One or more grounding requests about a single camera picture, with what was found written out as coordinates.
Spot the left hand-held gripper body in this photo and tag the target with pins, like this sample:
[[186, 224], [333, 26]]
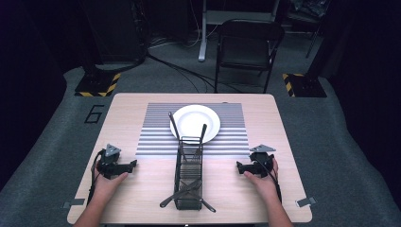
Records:
[[110, 165]]

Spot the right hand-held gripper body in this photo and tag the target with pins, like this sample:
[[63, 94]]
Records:
[[261, 162]]

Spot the metal fork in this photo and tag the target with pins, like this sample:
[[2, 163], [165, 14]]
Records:
[[203, 132], [179, 195]]

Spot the metal knife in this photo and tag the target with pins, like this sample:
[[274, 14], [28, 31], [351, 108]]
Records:
[[174, 124], [206, 206]]

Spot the person's left hand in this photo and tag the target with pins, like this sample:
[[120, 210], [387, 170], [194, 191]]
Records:
[[107, 186]]

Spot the person's right hand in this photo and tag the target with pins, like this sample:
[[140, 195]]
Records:
[[263, 186]]

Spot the grey striped placemat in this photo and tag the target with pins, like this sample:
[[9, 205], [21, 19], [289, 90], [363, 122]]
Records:
[[157, 142]]

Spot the grey table edge clip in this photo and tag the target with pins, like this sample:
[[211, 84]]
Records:
[[305, 201]]

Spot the white plate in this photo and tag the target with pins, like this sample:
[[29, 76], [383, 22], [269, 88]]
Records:
[[192, 121]]

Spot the hazard-striped stand base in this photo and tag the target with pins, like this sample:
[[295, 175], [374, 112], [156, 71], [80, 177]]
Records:
[[96, 85], [304, 85]]

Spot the black folding chair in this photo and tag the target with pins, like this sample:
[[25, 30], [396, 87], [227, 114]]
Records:
[[247, 47]]

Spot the black cabinet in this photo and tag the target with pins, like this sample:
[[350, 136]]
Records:
[[116, 31]]

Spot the white desk frame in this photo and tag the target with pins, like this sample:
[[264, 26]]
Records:
[[201, 38]]

